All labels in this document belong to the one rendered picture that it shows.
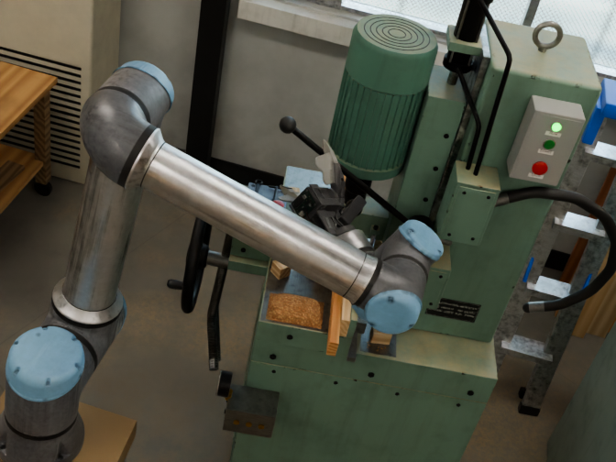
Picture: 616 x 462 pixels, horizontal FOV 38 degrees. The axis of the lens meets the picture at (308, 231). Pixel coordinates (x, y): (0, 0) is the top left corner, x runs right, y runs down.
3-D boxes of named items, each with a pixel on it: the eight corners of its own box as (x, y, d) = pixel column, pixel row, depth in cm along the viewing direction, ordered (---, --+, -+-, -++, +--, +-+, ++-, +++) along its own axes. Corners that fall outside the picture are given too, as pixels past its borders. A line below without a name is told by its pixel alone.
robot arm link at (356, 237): (381, 246, 174) (350, 273, 180) (369, 225, 176) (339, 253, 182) (353, 247, 168) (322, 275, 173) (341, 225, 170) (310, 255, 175)
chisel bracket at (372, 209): (325, 217, 213) (332, 189, 208) (382, 228, 214) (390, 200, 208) (324, 236, 207) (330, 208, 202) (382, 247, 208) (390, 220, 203)
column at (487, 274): (401, 267, 231) (484, 15, 186) (485, 282, 232) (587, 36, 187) (401, 327, 214) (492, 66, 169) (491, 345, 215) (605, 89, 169)
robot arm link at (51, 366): (-11, 422, 182) (-9, 364, 172) (29, 365, 196) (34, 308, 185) (59, 446, 181) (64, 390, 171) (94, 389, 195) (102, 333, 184)
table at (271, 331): (248, 175, 243) (252, 157, 240) (357, 196, 245) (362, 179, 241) (212, 333, 196) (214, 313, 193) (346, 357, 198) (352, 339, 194)
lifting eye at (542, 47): (526, 46, 178) (537, 16, 174) (555, 51, 178) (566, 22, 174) (527, 49, 177) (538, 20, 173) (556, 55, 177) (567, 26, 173)
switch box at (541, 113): (505, 160, 181) (531, 93, 171) (553, 170, 182) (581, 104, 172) (508, 178, 177) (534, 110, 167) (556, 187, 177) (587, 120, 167)
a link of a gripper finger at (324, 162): (320, 137, 174) (320, 184, 175) (339, 138, 179) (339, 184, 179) (308, 138, 177) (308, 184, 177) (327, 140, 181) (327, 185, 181)
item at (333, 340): (342, 184, 237) (345, 172, 235) (349, 185, 237) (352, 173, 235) (325, 355, 189) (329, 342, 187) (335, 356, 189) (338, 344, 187)
